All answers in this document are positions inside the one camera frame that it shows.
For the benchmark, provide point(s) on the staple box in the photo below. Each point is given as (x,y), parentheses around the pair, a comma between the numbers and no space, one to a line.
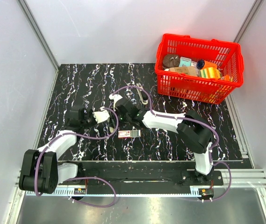
(129,134)

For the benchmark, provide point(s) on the aluminium rail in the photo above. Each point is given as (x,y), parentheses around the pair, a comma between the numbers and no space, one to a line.
(236,177)

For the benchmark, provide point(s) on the teal small box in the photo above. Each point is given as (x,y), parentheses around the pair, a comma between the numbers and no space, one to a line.
(185,62)

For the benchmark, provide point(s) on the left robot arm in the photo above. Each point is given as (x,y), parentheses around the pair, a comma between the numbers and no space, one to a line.
(40,171)

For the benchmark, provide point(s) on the blue capped orange bottle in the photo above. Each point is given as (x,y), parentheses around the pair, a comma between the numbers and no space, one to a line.
(202,64)

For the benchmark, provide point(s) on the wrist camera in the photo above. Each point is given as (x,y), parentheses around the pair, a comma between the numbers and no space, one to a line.
(115,98)
(101,116)

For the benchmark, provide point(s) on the brown round item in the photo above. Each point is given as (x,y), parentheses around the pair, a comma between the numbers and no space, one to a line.
(171,60)

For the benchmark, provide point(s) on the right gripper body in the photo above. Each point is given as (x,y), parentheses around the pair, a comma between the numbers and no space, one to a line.
(124,119)

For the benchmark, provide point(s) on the white stapler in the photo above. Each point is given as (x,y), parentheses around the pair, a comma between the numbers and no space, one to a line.
(111,126)

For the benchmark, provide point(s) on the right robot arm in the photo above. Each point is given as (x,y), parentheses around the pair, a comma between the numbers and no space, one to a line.
(190,127)

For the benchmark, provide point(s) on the white cable duct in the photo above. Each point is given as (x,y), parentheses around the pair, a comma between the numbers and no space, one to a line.
(67,191)

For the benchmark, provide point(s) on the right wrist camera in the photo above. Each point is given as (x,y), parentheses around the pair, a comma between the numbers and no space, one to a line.
(115,98)

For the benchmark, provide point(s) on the grey staple magazine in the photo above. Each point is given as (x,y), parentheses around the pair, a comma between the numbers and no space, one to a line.
(142,96)

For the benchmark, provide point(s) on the red plastic basket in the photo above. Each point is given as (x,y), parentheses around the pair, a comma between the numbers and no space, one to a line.
(227,56)

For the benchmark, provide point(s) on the cardboard box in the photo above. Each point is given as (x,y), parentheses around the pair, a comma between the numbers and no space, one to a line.
(188,70)

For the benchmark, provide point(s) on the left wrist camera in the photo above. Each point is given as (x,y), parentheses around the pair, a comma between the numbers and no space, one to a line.
(101,116)

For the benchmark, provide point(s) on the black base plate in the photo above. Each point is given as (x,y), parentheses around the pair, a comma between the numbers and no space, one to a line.
(184,177)

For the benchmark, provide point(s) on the green orange box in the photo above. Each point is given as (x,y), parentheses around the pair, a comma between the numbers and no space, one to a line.
(210,73)

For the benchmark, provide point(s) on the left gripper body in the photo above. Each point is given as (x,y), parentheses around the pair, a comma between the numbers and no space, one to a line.
(89,120)

